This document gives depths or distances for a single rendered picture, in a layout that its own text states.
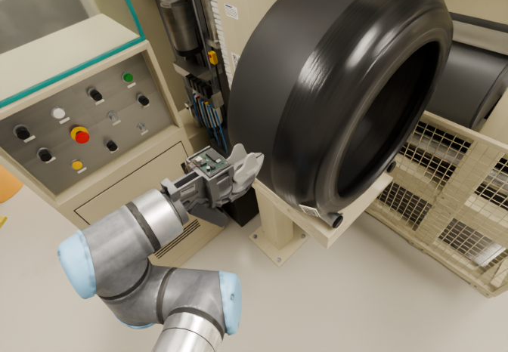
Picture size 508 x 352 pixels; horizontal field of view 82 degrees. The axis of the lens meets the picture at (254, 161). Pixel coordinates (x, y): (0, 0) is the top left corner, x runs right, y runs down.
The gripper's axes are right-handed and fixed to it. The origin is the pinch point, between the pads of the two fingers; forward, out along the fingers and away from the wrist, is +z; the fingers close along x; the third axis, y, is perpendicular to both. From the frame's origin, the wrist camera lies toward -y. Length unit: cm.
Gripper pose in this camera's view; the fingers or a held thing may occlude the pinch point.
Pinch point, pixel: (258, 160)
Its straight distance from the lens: 60.2
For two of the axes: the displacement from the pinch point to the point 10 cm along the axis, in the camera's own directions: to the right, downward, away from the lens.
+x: -6.7, -5.1, 5.4
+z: 7.5, -4.8, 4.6
